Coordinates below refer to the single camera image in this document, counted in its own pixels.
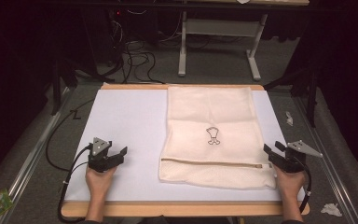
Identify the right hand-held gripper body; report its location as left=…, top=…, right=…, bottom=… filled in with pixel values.
left=268, top=139, right=324, bottom=174

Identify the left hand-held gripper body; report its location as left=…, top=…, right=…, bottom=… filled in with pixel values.
left=88, top=136, right=125, bottom=174

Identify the cream mesh laundry bag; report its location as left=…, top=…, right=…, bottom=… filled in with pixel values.
left=158, top=86, right=278, bottom=190

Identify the person's right hand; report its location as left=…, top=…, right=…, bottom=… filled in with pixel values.
left=274, top=165, right=308, bottom=203

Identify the person's left hand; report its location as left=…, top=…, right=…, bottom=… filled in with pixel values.
left=85, top=164, right=117, bottom=203

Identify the small crumpled white wrapper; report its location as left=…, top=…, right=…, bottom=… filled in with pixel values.
left=284, top=110, right=295, bottom=127

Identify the white table sheet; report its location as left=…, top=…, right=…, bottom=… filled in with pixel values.
left=64, top=88, right=307, bottom=203

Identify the black metal stand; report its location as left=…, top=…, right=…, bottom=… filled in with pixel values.
left=49, top=58, right=79, bottom=117
left=262, top=65, right=321, bottom=129

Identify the crumpled white tissue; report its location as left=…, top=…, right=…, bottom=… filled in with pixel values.
left=320, top=203, right=344, bottom=218

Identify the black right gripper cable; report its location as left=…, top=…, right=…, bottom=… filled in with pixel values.
left=293, top=156, right=312, bottom=215

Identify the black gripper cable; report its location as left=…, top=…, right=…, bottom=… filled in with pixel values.
left=293, top=156, right=312, bottom=215
left=57, top=143, right=93, bottom=224

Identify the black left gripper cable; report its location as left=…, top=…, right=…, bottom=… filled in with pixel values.
left=57, top=143, right=93, bottom=224

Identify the metal floor rail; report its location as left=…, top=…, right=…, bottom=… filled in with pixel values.
left=0, top=87, right=73, bottom=224
left=292, top=95, right=358, bottom=224

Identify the black floor cable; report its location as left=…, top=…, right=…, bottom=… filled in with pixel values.
left=45, top=98, right=96, bottom=173

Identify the bundle of black cables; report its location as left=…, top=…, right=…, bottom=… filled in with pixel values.
left=104, top=8, right=166, bottom=85

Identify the white metal desk frame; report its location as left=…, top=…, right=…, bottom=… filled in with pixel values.
left=177, top=0, right=310, bottom=82

